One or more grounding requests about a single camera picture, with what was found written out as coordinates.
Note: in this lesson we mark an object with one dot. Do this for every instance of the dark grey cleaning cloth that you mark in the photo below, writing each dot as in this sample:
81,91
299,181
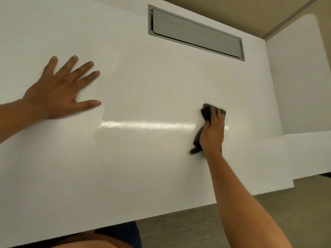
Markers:
206,111

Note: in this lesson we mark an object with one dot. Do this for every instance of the person's right forearm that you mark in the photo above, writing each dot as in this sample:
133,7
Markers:
240,204

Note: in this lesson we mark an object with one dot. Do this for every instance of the person's left little finger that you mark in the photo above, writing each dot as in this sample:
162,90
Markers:
50,65

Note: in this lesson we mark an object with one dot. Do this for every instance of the person's right fingers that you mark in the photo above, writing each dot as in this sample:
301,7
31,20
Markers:
216,117

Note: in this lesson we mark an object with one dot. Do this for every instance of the person's leg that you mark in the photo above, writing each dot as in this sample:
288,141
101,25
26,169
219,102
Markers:
85,241

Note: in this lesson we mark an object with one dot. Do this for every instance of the person's dark blue shorts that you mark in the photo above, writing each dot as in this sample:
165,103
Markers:
121,235

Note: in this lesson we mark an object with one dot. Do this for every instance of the person's left forearm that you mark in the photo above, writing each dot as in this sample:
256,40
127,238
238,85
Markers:
14,118

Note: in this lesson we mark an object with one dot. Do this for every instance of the person's left thumb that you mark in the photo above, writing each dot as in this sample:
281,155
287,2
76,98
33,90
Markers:
89,104

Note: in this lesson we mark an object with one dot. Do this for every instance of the person's left middle finger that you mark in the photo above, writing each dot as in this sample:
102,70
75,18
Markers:
80,71

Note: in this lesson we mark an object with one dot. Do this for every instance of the person's right hand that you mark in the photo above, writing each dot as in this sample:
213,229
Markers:
212,135

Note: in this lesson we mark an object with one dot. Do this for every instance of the person's left hand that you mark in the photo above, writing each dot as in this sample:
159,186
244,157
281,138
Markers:
55,96

